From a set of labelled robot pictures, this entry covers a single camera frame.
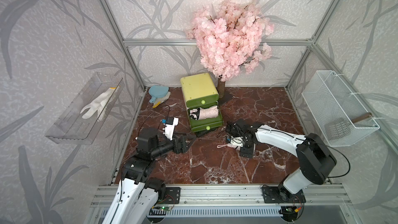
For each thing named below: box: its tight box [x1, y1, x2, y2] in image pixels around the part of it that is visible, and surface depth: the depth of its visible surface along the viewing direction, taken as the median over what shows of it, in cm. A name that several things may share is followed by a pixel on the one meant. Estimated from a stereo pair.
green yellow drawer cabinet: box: [180, 72, 224, 133], surface depth 93 cm
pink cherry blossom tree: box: [185, 0, 275, 98], surface depth 75 cm
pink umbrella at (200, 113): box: [189, 105, 220, 121], surface depth 93 cm
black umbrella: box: [194, 128, 216, 138], surface depth 93 cm
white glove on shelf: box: [79, 85, 120, 122], surface depth 68 cm
